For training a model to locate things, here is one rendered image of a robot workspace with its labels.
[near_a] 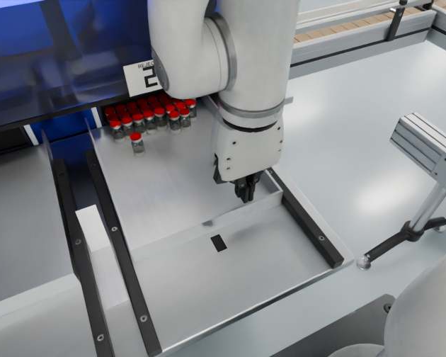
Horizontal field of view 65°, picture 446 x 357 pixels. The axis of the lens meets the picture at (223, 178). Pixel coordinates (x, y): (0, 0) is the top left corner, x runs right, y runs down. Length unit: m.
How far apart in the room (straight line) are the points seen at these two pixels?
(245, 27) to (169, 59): 0.08
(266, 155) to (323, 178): 1.41
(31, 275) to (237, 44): 0.44
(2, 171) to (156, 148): 0.29
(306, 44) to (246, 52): 0.60
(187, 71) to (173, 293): 0.32
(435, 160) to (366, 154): 0.74
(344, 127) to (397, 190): 0.52
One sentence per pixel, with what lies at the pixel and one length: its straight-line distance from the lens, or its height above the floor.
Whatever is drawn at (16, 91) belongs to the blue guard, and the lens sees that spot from 0.65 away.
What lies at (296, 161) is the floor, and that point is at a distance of 1.96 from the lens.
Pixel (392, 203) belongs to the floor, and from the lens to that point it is 1.92.
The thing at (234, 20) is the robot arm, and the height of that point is 1.21.
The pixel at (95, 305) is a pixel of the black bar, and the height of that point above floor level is 0.90.
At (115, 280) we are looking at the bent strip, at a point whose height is 0.88.
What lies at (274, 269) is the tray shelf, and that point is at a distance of 0.55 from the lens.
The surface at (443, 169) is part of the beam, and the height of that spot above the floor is 0.49.
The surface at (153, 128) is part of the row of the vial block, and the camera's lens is 0.74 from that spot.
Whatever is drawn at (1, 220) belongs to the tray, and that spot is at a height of 0.88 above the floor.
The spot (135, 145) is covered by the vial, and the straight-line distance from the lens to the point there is 0.69.
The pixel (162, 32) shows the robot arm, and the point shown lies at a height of 1.22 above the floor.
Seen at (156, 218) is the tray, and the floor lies 0.88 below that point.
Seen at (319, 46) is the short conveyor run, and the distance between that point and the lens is 1.00.
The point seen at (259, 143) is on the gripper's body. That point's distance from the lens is 0.48.
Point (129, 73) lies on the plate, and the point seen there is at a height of 1.04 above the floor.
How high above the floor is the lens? 1.36
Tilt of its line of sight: 48 degrees down
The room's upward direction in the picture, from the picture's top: straight up
